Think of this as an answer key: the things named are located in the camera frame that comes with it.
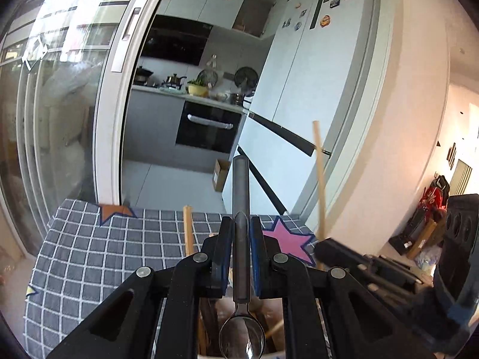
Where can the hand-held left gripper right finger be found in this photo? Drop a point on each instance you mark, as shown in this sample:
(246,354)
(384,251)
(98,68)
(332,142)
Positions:
(256,250)

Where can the black cooking pot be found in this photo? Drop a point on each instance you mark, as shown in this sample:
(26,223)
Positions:
(143,75)

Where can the group of fridge magnets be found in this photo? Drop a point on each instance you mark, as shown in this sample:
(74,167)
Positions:
(325,20)

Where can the white wall cabinets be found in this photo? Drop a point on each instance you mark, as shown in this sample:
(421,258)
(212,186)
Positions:
(209,0)

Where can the black kettle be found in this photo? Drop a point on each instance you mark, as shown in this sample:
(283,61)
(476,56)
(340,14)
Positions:
(174,79)

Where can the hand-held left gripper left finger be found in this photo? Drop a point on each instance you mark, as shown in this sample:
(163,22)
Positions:
(224,250)

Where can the dark wall decoration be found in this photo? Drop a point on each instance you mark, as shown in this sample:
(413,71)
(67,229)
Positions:
(451,155)

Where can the black built-in oven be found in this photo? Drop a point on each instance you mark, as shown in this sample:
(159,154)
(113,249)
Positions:
(205,131)

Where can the wooden chopstick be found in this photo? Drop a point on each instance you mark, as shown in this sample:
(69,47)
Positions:
(320,179)
(275,330)
(188,228)

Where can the grey checked tablecloth with stars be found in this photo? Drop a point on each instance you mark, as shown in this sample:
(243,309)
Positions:
(93,254)

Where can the steel pot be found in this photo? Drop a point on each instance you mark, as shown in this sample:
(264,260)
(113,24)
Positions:
(236,98)

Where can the long cardboard box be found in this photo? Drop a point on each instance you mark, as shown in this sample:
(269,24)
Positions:
(423,237)

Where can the white refrigerator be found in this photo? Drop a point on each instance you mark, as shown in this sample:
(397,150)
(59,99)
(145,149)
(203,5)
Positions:
(299,82)

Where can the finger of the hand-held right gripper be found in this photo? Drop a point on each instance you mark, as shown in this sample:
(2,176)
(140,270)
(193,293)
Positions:
(404,267)
(336,252)

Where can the grey kitchen base cabinet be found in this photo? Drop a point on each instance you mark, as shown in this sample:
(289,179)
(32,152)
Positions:
(153,127)

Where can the black range hood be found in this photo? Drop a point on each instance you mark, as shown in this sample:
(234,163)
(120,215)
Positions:
(176,41)

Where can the beige utensil holder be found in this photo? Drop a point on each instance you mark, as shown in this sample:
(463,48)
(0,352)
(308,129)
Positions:
(273,346)

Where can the sliding glass door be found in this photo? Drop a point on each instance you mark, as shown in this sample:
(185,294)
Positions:
(67,119)

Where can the round black fan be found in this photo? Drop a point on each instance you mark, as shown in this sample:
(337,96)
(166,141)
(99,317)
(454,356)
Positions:
(246,76)

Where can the yellow bowl with greens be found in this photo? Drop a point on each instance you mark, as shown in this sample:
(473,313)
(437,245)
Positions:
(197,89)

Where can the metal spoon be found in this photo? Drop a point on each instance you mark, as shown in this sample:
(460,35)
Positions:
(239,194)

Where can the red bag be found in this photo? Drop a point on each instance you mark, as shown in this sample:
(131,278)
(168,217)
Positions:
(430,199)

